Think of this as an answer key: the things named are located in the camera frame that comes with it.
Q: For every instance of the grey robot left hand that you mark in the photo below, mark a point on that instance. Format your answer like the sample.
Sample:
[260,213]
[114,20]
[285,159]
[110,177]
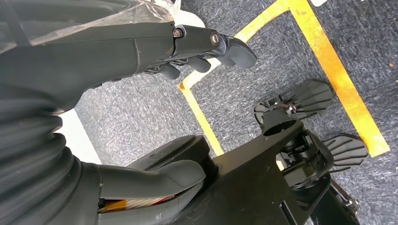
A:
[77,56]

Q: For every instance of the white panel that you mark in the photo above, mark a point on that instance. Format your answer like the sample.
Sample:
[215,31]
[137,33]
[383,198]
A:
[79,143]

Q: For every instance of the white rounded object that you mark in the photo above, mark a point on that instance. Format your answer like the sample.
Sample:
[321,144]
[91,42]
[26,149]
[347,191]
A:
[189,20]

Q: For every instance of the yellow floor tape strip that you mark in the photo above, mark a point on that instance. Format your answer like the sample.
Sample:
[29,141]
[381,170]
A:
[200,119]
[337,77]
[248,32]

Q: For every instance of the black robot leg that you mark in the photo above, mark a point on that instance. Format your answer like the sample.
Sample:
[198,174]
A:
[248,186]

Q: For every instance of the black ribbed robot foot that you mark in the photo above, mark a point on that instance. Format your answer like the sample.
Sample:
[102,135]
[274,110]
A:
[311,96]

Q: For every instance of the white floor label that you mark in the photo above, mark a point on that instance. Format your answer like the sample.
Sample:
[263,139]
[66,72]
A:
[318,2]

